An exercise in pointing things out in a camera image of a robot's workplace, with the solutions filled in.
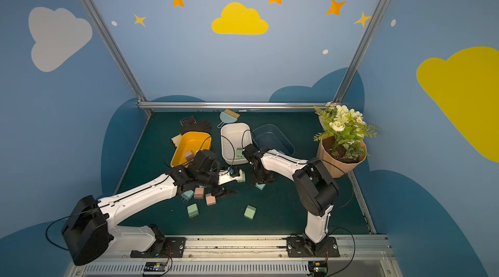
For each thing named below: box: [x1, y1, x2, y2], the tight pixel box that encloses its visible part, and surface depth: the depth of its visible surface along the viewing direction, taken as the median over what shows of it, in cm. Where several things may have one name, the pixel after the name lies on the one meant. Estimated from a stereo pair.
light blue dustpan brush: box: [217, 108, 242, 129], surface depth 122 cm
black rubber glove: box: [179, 115, 212, 135], surface depth 117 cm
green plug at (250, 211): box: [243, 202, 257, 221], surface depth 84 cm
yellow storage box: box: [170, 131, 212, 168], surface depth 106 cm
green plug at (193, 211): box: [187, 203, 199, 221], surface depth 84 cm
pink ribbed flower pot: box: [317, 135, 368, 179], surface depth 87 cm
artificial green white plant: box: [313, 102, 379, 160], surface depth 80 cm
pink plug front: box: [205, 193, 217, 207], surface depth 86 cm
